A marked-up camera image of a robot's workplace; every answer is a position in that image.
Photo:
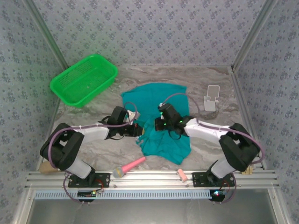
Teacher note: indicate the pink toy microphone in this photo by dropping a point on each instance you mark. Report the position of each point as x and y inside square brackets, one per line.
[130, 165]

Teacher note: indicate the aluminium side rail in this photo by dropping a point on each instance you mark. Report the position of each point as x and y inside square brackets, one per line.
[245, 105]

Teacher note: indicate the tan sponge block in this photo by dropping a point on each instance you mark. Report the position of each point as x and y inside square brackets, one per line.
[46, 168]

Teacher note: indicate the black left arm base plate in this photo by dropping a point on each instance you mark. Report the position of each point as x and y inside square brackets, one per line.
[102, 179]

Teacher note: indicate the aluminium mounting rail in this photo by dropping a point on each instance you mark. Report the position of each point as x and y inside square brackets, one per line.
[149, 184]

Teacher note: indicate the white phone stand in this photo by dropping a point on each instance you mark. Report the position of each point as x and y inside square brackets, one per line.
[213, 91]

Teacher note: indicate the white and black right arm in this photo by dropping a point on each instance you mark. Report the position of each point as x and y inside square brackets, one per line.
[203, 130]

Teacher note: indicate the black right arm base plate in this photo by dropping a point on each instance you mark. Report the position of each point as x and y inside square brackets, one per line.
[198, 180]

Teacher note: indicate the pink eraser block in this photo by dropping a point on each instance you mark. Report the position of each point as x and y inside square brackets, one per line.
[182, 175]

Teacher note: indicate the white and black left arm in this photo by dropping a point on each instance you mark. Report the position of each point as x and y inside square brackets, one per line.
[93, 131]

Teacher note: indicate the green plastic basket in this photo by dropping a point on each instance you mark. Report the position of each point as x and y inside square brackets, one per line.
[81, 79]

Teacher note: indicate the teal t-shirt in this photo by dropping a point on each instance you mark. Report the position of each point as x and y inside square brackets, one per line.
[149, 95]

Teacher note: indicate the aluminium frame post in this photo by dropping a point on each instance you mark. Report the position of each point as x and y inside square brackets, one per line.
[46, 32]
[254, 32]

